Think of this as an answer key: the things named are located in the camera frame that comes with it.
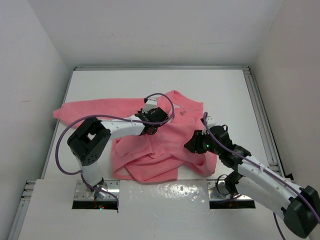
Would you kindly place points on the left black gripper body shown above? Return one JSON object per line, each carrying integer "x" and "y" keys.
{"x": 140, "y": 111}

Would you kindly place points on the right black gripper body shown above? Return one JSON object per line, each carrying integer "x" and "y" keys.
{"x": 201, "y": 143}

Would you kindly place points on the pink fleece jacket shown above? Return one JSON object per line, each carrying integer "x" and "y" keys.
{"x": 149, "y": 158}

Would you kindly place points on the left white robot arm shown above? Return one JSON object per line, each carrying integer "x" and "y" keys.
{"x": 89, "y": 140}

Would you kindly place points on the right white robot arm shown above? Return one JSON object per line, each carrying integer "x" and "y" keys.
{"x": 297, "y": 206}

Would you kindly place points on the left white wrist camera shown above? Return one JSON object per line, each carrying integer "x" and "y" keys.
{"x": 149, "y": 104}

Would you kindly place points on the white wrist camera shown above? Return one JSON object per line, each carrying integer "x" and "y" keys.
{"x": 208, "y": 123}
{"x": 149, "y": 104}

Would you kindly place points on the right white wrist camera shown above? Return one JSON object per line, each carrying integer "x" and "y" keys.
{"x": 208, "y": 123}

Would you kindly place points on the aluminium frame rail right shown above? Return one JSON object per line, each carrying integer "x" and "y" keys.
{"x": 268, "y": 141}

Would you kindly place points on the aluminium frame rail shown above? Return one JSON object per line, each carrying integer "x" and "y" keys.
{"x": 26, "y": 129}
{"x": 161, "y": 67}
{"x": 268, "y": 141}

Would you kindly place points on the shiny metal base plate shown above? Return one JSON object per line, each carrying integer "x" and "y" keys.
{"x": 194, "y": 189}

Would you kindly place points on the aluminium frame rail back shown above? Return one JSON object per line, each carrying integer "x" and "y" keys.
{"x": 161, "y": 67}

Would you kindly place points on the aluminium frame rail left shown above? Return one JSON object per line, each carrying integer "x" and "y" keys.
{"x": 26, "y": 129}

